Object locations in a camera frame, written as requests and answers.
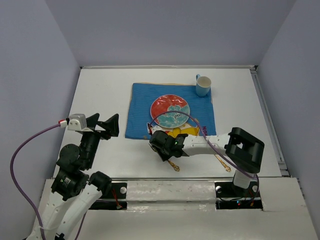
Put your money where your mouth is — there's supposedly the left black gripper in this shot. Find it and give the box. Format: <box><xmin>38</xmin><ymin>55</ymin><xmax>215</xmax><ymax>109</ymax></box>
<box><xmin>81</xmin><ymin>112</ymin><xmax>120</xmax><ymax>168</ymax></box>

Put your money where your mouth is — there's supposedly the gold fork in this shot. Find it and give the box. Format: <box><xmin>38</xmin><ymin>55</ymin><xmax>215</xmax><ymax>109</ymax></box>
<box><xmin>167</xmin><ymin>160</ymin><xmax>180</xmax><ymax>172</ymax></box>

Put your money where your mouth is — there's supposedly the red and blue ceramic plate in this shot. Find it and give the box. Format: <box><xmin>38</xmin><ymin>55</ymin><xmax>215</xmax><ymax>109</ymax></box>
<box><xmin>150</xmin><ymin>94</ymin><xmax>191</xmax><ymax>129</ymax></box>

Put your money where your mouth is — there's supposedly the gold spoon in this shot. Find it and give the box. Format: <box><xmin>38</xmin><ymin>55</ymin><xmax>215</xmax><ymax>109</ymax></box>
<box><xmin>215</xmin><ymin>154</ymin><xmax>232</xmax><ymax>173</ymax></box>

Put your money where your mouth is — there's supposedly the blue paper cup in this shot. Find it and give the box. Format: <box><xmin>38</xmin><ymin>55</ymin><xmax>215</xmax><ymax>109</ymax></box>
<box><xmin>195</xmin><ymin>74</ymin><xmax>212</xmax><ymax>97</ymax></box>

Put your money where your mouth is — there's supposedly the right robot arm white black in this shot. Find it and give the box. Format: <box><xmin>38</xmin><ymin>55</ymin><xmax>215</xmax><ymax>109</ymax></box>
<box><xmin>148</xmin><ymin>126</ymin><xmax>265</xmax><ymax>199</ymax></box>

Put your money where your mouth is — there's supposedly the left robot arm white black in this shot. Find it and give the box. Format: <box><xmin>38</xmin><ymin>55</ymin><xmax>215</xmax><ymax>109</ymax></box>
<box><xmin>28</xmin><ymin>113</ymin><xmax>119</xmax><ymax>240</ymax></box>

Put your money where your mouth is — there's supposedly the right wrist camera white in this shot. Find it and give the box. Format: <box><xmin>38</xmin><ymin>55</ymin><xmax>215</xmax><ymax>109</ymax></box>
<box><xmin>147</xmin><ymin>123</ymin><xmax>163</xmax><ymax>136</ymax></box>

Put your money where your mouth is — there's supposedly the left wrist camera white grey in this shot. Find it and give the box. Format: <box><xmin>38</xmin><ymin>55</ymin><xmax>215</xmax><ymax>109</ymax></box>
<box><xmin>67</xmin><ymin>113</ymin><xmax>87</xmax><ymax>132</ymax></box>

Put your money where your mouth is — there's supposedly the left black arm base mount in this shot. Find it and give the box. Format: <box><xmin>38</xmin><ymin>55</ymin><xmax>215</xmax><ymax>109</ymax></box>
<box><xmin>89</xmin><ymin>181</ymin><xmax>128</xmax><ymax>211</ymax></box>

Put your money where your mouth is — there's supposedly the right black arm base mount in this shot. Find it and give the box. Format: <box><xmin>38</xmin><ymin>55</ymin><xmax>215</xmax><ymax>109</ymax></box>
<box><xmin>215</xmin><ymin>181</ymin><xmax>263</xmax><ymax>210</ymax></box>

